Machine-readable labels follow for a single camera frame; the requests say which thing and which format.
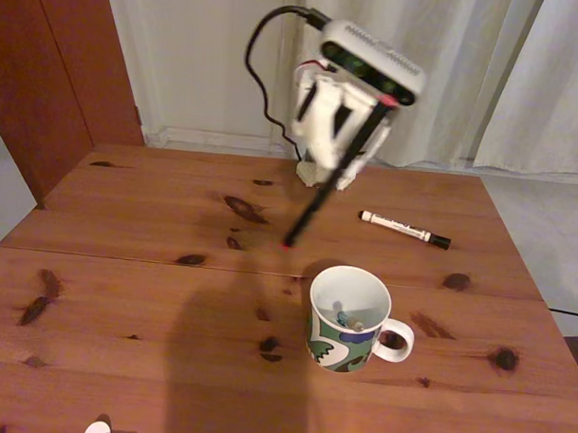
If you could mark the thin black marker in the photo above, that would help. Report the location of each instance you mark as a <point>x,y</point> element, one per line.
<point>310,212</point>

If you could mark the white marker with black cap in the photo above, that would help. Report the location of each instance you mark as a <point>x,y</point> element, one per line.
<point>398,226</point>

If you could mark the grey oval camera box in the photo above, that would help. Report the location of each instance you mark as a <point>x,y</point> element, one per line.
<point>370,53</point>

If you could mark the brown wooden cabinet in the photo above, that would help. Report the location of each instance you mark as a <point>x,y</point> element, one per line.
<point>47,75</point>

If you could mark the white mug with green pattern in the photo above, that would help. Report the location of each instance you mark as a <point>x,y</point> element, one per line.
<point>336,351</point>

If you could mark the small white round tag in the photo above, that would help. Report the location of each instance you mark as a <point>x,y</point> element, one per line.
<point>96,430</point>

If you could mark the teal ballpoint pen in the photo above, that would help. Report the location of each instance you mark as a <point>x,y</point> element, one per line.
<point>349,318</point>

